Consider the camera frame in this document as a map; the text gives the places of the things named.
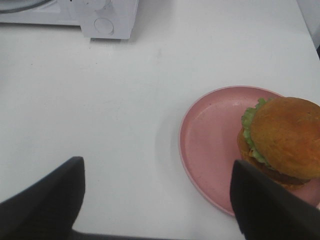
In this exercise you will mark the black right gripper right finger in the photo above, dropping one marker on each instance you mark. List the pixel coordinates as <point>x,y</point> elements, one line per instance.
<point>266,211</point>

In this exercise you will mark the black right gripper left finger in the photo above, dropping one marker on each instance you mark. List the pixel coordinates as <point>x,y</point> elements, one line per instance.
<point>48,209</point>

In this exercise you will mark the burger with lettuce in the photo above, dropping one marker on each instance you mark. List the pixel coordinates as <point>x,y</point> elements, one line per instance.
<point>281,138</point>

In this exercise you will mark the pink plate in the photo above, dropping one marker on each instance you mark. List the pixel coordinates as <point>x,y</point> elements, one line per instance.
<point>208,139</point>

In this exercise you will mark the round door release button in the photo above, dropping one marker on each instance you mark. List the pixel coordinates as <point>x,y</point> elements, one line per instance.
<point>104,26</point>

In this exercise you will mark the white timer knob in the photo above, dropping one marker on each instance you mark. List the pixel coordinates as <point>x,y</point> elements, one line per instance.
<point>99,4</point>

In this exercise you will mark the white microwave oven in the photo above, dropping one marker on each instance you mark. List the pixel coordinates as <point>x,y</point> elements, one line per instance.
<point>122,13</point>

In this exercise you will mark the glass turntable plate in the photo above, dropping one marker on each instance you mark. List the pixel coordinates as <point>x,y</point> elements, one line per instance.
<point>13,6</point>

